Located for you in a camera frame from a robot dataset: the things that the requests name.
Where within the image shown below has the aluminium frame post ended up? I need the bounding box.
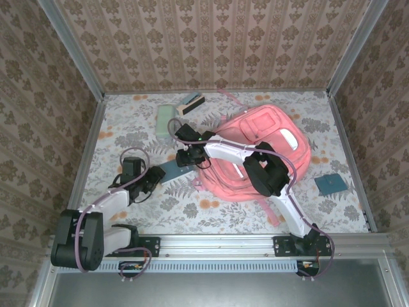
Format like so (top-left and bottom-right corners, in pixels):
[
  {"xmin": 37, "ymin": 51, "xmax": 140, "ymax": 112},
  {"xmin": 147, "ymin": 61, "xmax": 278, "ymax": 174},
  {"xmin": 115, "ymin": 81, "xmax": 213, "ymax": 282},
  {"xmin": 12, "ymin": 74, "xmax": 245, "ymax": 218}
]
[
  {"xmin": 37, "ymin": 0, "xmax": 105, "ymax": 100},
  {"xmin": 326, "ymin": 0, "xmax": 389, "ymax": 97}
]

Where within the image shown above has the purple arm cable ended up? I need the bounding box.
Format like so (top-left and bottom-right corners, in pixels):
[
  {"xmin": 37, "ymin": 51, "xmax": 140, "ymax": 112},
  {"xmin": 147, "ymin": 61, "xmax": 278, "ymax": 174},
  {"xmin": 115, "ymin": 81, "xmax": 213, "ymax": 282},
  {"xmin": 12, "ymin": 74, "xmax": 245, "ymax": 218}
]
[
  {"xmin": 167, "ymin": 118, "xmax": 336, "ymax": 282},
  {"xmin": 73, "ymin": 146, "xmax": 153, "ymax": 284}
]

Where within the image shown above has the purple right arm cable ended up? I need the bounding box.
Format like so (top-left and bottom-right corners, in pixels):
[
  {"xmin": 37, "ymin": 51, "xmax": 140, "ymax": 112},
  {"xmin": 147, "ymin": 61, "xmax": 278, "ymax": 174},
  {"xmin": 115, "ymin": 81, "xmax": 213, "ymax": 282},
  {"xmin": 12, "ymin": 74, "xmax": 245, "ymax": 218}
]
[{"xmin": 167, "ymin": 118, "xmax": 336, "ymax": 282}]

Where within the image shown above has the floral table covering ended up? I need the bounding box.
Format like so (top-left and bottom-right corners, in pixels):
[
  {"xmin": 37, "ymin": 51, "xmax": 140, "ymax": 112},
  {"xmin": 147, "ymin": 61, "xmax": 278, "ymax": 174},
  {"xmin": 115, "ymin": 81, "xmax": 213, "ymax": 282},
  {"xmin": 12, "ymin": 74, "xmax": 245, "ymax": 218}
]
[{"xmin": 72, "ymin": 91, "xmax": 370, "ymax": 235}]

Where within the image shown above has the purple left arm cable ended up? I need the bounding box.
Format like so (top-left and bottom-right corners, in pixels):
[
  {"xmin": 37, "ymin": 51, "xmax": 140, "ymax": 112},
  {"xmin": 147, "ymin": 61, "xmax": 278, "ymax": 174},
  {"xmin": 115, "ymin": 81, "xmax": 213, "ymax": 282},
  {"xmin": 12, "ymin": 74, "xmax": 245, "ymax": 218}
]
[{"xmin": 73, "ymin": 146, "xmax": 153, "ymax": 284}]

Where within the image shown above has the steel sheet panel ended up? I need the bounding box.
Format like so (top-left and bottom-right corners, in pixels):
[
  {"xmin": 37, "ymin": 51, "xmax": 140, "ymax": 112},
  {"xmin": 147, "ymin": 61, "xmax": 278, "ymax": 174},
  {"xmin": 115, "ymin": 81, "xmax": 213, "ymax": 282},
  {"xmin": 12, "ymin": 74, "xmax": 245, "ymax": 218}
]
[{"xmin": 30, "ymin": 258, "xmax": 409, "ymax": 307}]

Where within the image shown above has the grey slotted cable duct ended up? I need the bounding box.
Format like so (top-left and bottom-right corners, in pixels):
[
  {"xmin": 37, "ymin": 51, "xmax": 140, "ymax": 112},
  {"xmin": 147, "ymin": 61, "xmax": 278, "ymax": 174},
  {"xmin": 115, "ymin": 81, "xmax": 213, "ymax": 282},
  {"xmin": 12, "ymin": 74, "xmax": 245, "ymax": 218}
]
[{"xmin": 58, "ymin": 259, "xmax": 300, "ymax": 274}]

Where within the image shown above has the aluminium base frame rail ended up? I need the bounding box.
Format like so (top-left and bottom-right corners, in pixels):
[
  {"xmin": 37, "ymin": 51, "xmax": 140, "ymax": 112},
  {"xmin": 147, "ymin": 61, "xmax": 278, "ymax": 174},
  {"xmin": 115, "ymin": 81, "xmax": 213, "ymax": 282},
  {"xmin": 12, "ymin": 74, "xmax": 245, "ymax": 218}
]
[{"xmin": 47, "ymin": 233, "xmax": 396, "ymax": 259}]

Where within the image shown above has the aluminium side frame rail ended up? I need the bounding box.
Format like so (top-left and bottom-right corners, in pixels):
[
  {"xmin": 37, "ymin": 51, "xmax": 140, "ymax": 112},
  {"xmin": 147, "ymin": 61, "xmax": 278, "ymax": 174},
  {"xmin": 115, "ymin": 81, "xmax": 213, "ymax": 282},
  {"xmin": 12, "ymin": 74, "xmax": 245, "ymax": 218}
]
[
  {"xmin": 60, "ymin": 95, "xmax": 107, "ymax": 236},
  {"xmin": 327, "ymin": 92, "xmax": 378, "ymax": 233}
]

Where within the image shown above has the black wooden board eraser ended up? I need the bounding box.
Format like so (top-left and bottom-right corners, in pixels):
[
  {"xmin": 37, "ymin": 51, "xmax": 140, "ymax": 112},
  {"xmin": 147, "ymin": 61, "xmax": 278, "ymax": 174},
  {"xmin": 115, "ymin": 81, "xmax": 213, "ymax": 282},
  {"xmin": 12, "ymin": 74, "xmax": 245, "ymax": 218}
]
[{"xmin": 176, "ymin": 95, "xmax": 206, "ymax": 116}]

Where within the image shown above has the mint green pencil case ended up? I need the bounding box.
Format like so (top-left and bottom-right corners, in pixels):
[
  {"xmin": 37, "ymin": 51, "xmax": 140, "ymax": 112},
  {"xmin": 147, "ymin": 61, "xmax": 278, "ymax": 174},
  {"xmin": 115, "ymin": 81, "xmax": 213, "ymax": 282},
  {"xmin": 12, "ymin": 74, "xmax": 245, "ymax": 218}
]
[{"xmin": 155, "ymin": 104, "xmax": 177, "ymax": 138}]

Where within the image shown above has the teal snap wallet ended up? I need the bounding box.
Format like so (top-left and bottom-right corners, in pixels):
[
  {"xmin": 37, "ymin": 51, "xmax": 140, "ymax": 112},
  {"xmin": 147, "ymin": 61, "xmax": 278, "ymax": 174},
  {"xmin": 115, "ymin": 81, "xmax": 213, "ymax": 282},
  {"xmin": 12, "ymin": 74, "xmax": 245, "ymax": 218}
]
[{"xmin": 314, "ymin": 175, "xmax": 348, "ymax": 197}]

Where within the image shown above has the pink backpack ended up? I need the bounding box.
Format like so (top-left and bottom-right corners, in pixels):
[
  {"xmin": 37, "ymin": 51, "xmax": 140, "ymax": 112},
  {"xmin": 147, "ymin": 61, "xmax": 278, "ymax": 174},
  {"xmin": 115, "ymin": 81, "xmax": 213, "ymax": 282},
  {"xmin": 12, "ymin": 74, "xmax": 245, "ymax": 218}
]
[{"xmin": 191, "ymin": 88, "xmax": 313, "ymax": 228}]

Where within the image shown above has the teal book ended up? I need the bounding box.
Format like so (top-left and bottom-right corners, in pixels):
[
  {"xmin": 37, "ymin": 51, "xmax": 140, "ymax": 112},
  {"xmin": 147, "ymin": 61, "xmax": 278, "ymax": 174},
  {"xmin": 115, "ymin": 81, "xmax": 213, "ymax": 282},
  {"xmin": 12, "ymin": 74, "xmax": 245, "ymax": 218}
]
[{"xmin": 158, "ymin": 159, "xmax": 195, "ymax": 185}]

